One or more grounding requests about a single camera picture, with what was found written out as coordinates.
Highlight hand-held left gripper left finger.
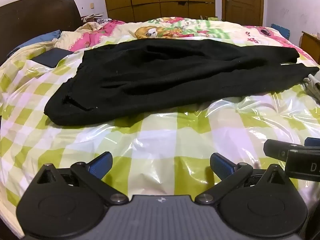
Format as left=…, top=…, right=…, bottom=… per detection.
left=36, top=151, right=129, bottom=205

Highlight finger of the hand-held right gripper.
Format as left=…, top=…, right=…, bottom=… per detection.
left=286, top=149, right=320, bottom=180
left=264, top=137, right=320, bottom=161

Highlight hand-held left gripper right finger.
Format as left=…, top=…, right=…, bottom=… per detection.
left=195, top=152, right=285, bottom=205

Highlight black pants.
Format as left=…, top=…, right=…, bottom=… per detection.
left=44, top=38, right=320, bottom=127

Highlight green checkered plastic sheet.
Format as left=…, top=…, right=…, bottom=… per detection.
left=0, top=39, right=320, bottom=230

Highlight grey cloth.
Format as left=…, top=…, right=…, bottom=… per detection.
left=302, top=71, right=320, bottom=98

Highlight wooden nightstand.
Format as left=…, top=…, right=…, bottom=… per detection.
left=299, top=31, right=320, bottom=64

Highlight dark blue flat box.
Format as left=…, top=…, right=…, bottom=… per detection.
left=30, top=47, right=74, bottom=68

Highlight blue foam mat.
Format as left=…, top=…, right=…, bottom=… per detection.
left=271, top=24, right=290, bottom=39

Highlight blue pillow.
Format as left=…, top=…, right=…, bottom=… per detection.
left=6, top=29, right=62, bottom=58

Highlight cartoon printed quilt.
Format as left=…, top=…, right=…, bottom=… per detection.
left=54, top=17, right=320, bottom=63

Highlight pile of clothes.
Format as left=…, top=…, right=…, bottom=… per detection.
left=81, top=14, right=112, bottom=24

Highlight wooden door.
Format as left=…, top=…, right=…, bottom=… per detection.
left=224, top=0, right=264, bottom=27

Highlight dark wooden headboard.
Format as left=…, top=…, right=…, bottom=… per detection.
left=0, top=0, right=83, bottom=67

